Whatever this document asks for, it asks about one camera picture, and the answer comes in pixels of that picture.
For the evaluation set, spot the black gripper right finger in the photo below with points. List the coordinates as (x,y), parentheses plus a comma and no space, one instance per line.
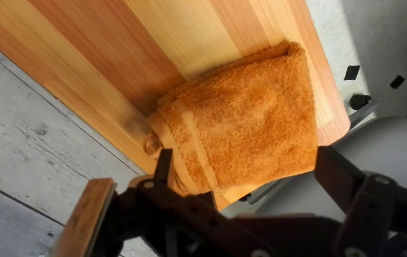
(354,189)

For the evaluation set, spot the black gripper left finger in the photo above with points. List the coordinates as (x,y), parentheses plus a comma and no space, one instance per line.
(164,171)

